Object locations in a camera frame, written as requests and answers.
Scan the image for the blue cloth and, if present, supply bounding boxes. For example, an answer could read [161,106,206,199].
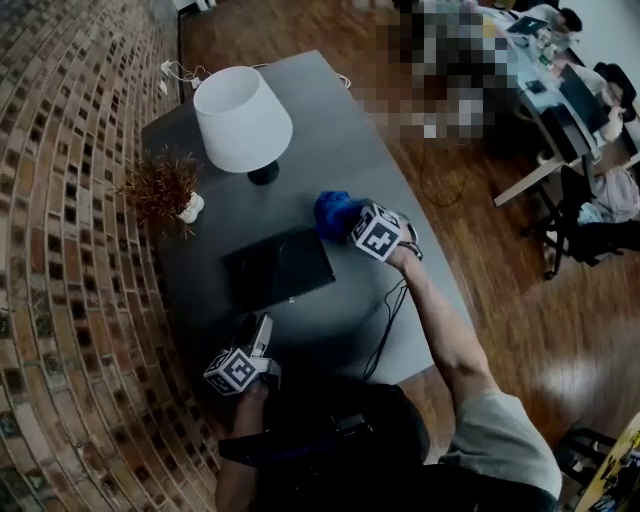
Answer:
[313,189,369,244]

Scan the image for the pink backpack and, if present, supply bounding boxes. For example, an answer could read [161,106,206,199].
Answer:
[594,167,640,221]

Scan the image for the black metal stool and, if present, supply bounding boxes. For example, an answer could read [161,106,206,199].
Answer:
[554,424,619,486]

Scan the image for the black office chair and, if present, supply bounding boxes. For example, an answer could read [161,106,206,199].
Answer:
[519,164,640,281]

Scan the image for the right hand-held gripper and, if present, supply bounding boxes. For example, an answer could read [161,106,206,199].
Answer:
[348,201,424,263]

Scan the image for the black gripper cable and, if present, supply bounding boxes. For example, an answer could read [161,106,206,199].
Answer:
[362,278,409,381]

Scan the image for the person's torso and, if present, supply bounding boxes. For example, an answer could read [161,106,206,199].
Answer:
[214,379,564,512]

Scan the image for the person's right forearm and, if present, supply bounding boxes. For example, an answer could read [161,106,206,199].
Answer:
[389,244,501,416]

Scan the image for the yellow printed board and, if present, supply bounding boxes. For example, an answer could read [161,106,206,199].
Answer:
[582,412,640,512]

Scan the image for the white office desk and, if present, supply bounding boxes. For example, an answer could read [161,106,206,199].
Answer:
[492,9,640,209]

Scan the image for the person's left forearm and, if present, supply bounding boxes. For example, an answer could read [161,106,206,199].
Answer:
[215,383,275,512]

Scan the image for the black laptop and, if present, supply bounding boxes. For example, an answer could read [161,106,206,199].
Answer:
[557,64,611,134]

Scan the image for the black computer case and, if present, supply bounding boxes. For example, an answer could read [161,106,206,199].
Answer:
[542,107,594,161]

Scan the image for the silver laptop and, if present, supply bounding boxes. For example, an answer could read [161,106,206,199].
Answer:
[505,15,549,35]

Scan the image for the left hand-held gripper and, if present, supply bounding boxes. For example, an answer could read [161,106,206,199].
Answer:
[202,312,282,399]

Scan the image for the white wall plug cords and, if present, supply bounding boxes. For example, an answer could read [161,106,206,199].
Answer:
[158,59,207,94]

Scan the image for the white table lamp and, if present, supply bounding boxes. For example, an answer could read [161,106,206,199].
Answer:
[193,65,294,187]

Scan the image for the orange plant in white pot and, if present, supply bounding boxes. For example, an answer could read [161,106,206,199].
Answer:
[114,144,205,240]

